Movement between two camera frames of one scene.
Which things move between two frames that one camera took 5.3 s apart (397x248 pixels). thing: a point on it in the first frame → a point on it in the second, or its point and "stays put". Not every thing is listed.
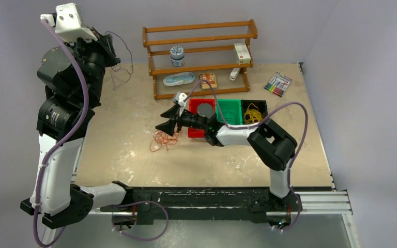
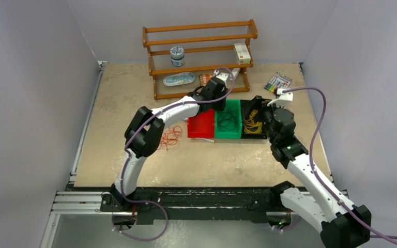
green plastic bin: x=231 y=111 stays put
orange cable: x=161 y=138 stays put
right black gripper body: x=176 y=119 → x=265 y=112
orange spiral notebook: x=211 y=78 stays put
